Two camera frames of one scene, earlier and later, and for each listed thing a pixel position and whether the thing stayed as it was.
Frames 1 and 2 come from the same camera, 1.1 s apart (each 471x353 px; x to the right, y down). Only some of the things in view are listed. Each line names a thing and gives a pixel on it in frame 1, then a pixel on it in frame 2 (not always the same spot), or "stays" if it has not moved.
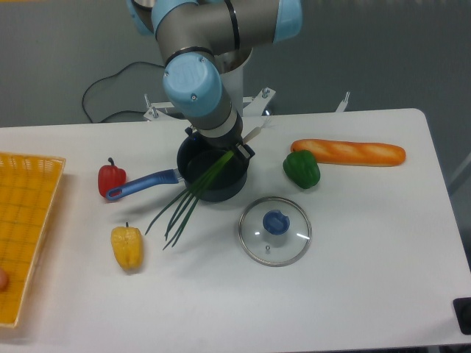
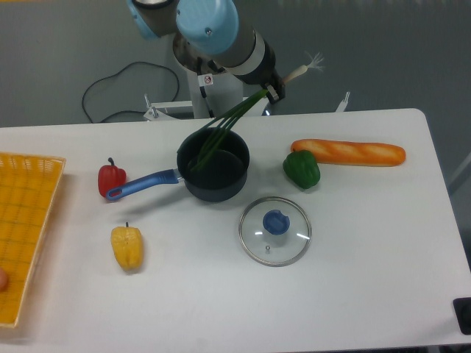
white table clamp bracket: x=342 y=106 stays
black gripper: x=227 y=142 → x=274 y=86
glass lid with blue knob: x=275 y=232 stays
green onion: x=185 y=203 → x=216 y=133
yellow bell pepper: x=128 y=246 stays
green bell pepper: x=302 y=168 stays
